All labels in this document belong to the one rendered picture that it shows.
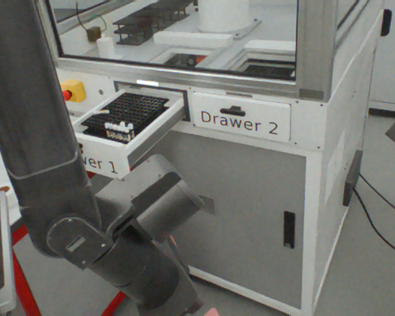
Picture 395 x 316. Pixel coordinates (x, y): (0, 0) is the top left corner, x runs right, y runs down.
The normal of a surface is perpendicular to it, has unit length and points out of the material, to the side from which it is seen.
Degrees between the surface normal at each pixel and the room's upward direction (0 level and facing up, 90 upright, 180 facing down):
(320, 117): 90
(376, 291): 0
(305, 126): 90
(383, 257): 0
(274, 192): 90
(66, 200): 90
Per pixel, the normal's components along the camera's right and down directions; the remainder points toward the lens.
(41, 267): 0.84, 0.17
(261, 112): -0.53, 0.48
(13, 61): 0.42, 0.40
